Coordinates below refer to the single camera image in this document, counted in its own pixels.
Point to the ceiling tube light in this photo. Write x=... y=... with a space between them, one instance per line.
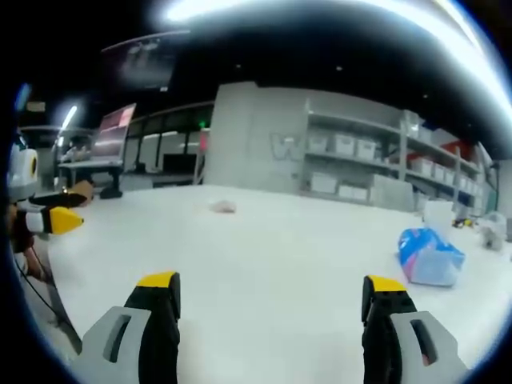
x=69 y=116

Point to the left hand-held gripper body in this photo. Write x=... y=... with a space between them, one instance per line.
x=22 y=176

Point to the hanging dark monitor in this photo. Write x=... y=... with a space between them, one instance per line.
x=144 y=62

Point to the large slanted display screen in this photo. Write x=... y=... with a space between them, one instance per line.
x=114 y=132

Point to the crumpled clear plastic bag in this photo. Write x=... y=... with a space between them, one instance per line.
x=493 y=230

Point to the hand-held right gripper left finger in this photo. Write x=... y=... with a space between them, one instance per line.
x=160 y=344

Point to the white open container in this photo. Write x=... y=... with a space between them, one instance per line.
x=438 y=216

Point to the brown cardboard box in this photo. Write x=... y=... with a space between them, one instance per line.
x=82 y=191

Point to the grey work desk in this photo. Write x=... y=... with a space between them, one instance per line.
x=90 y=165

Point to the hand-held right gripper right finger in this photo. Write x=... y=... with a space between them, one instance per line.
x=384 y=344

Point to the grey metal storage shelf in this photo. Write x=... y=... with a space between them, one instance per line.
x=402 y=132

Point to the yellow and black tool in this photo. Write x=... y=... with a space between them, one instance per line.
x=462 y=222

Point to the blue printed resealable bag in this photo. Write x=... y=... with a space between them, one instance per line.
x=432 y=260

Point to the black desk foot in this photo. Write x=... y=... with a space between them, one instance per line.
x=110 y=193

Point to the row of white storage bins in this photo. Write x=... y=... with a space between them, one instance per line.
x=346 y=145

